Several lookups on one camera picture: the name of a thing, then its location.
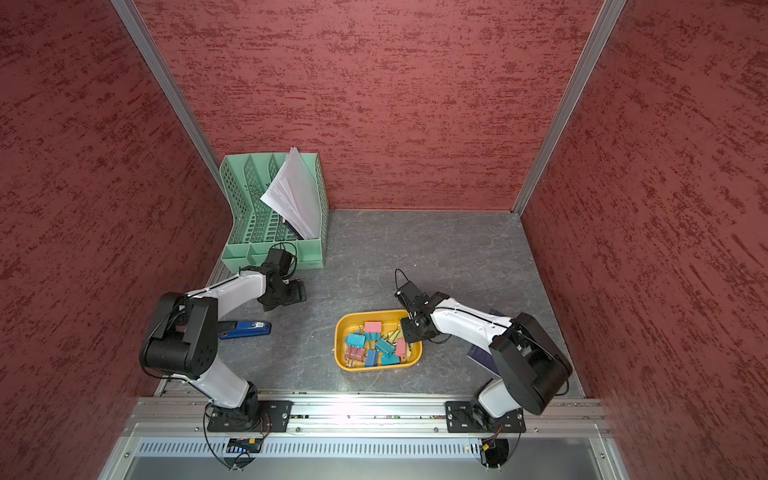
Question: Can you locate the pink binder clip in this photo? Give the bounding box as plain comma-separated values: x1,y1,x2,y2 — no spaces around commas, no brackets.
395,338,408,359
364,321,383,334
344,346,367,362

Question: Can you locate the teal binder clip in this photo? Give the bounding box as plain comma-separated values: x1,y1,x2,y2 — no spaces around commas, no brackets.
380,354,401,366
345,333,366,349
375,339,396,355

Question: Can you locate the yellow plastic storage box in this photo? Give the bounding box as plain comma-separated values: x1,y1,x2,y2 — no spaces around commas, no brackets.
334,310,423,372

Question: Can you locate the blue binder clip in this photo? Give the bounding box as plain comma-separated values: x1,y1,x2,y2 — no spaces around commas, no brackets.
365,350,379,368

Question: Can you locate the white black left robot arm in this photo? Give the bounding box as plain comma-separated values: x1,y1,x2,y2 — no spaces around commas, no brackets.
139,244,306,431

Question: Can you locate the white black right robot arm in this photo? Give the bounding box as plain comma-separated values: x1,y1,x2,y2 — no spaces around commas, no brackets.
395,281,573,419

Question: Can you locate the blue stapler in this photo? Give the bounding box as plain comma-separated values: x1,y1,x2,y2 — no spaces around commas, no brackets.
218,320,272,340

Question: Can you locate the green plastic file organizer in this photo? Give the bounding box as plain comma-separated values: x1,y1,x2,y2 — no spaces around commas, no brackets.
219,153,330,273

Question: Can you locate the navy notebook with yellow label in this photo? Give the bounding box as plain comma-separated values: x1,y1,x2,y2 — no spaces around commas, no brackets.
467,345,500,377

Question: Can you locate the white paper stack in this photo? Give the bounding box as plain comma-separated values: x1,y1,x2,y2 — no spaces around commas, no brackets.
260,147,322,240

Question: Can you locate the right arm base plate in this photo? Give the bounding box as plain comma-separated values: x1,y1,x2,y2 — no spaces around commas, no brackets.
444,400,526,434

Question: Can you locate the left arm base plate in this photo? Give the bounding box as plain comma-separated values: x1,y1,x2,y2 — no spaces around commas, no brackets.
206,400,293,434

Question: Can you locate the aluminium front rail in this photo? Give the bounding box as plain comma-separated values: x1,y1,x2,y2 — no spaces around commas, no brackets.
123,390,614,438

